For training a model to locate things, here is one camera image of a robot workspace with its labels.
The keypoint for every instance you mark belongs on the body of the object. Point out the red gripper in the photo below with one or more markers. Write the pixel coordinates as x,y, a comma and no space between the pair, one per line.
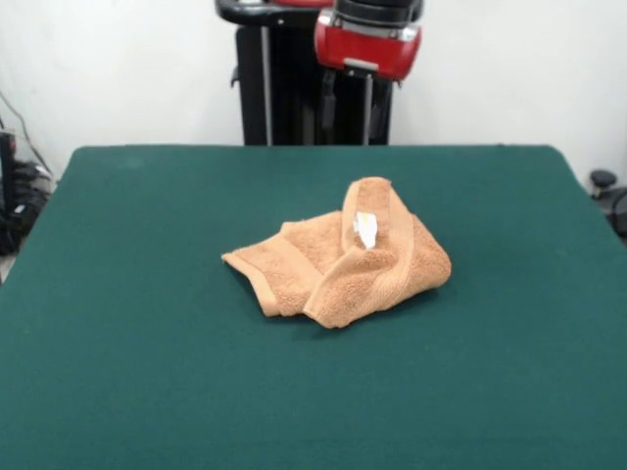
362,49

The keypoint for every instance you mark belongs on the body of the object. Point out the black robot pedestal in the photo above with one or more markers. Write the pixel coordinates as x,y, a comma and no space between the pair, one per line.
255,73

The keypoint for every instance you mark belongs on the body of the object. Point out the tan terry towel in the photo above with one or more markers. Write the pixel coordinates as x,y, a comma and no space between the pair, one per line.
294,264

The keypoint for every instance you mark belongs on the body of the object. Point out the black round caster foot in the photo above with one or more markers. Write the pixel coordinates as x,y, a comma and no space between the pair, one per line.
603,178

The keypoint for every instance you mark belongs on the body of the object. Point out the dark green table cloth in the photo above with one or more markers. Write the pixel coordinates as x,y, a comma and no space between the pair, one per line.
147,343

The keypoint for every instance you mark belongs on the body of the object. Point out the black box device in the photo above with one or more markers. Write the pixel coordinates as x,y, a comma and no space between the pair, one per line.
7,186

